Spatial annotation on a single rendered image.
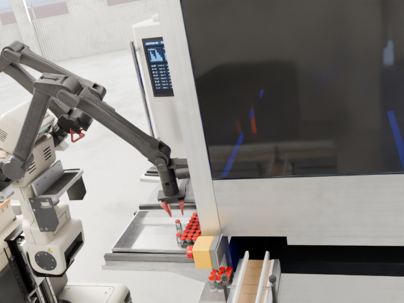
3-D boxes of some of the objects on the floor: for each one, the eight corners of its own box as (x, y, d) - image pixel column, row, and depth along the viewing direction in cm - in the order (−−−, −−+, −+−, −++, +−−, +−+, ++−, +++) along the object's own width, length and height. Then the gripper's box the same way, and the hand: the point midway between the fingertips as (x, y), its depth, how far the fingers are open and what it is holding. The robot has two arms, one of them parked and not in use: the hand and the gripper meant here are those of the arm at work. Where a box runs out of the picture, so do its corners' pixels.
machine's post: (263, 437, 187) (156, -175, 106) (260, 452, 182) (147, -181, 101) (246, 436, 189) (130, -168, 108) (244, 450, 184) (120, -173, 103)
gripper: (182, 172, 169) (190, 208, 175) (155, 177, 170) (164, 213, 176) (181, 181, 163) (190, 218, 169) (153, 186, 164) (162, 222, 170)
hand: (176, 213), depth 172 cm, fingers open, 4 cm apart
